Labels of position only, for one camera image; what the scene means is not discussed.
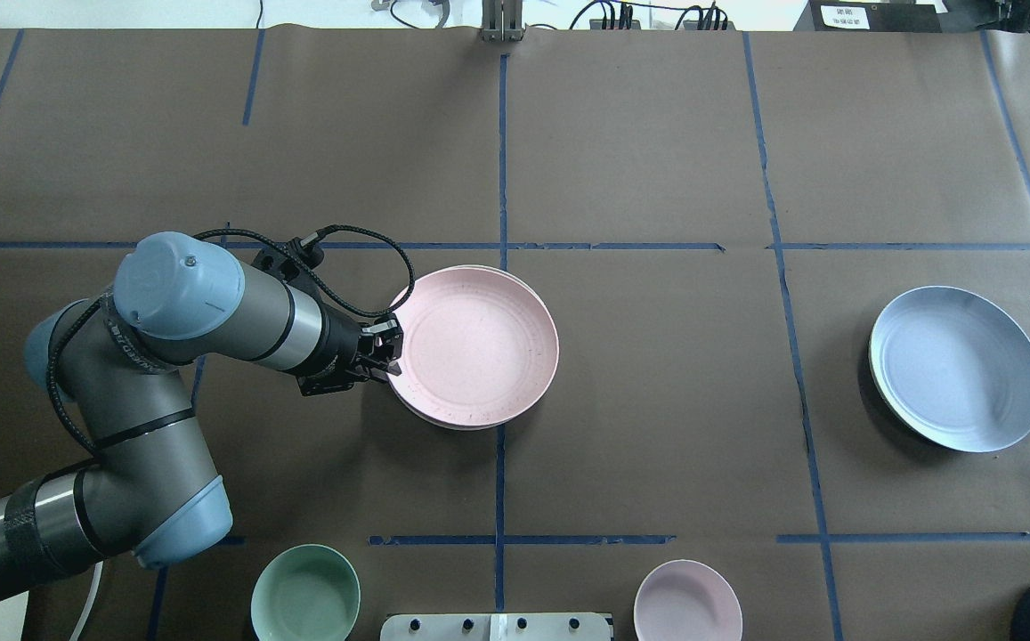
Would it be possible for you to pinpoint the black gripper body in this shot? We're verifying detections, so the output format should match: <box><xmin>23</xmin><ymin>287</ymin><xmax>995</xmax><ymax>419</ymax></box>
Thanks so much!
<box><xmin>297</xmin><ymin>307</ymin><xmax>383</xmax><ymax>397</ymax></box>

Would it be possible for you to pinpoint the pink plate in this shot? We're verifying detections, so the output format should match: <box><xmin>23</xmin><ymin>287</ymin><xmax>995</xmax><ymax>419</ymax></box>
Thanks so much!
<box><xmin>386</xmin><ymin>269</ymin><xmax>560</xmax><ymax>426</ymax></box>

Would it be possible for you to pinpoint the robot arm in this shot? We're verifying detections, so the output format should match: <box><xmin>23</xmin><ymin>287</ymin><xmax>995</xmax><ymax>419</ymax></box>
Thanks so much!
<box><xmin>0</xmin><ymin>224</ymin><xmax>404</xmax><ymax>602</ymax></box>

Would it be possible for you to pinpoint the cream white plate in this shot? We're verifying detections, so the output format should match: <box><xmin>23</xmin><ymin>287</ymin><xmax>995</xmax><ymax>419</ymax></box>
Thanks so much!
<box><xmin>388</xmin><ymin>264</ymin><xmax>547</xmax><ymax>432</ymax></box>

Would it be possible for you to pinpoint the blue plate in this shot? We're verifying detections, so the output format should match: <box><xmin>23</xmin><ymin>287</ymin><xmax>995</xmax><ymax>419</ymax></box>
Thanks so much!
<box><xmin>867</xmin><ymin>286</ymin><xmax>1030</xmax><ymax>453</ymax></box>

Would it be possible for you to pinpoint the green bowl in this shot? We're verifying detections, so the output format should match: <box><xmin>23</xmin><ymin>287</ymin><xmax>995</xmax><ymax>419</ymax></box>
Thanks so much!
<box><xmin>250</xmin><ymin>544</ymin><xmax>361</xmax><ymax>640</ymax></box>

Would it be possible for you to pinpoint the black box with label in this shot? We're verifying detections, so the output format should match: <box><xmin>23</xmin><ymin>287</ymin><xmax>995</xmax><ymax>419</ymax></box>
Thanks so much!
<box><xmin>792</xmin><ymin>1</ymin><xmax>942</xmax><ymax>33</ymax></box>

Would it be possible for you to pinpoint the pink bowl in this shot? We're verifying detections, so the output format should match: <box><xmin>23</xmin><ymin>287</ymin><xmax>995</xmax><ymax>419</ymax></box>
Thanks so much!
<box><xmin>633</xmin><ymin>559</ymin><xmax>745</xmax><ymax>640</ymax></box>

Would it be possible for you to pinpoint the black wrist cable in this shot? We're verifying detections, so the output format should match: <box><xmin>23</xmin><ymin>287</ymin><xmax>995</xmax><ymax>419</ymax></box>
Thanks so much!
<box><xmin>194</xmin><ymin>224</ymin><xmax>416</xmax><ymax>321</ymax></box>

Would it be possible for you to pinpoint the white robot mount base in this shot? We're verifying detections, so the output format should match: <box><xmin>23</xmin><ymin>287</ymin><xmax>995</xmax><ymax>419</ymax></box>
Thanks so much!
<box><xmin>379</xmin><ymin>612</ymin><xmax>615</xmax><ymax>640</ymax></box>

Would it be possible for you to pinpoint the aluminium frame post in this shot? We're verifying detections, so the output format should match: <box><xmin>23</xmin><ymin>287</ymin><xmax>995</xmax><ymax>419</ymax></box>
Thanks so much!
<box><xmin>481</xmin><ymin>0</ymin><xmax>525</xmax><ymax>44</ymax></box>

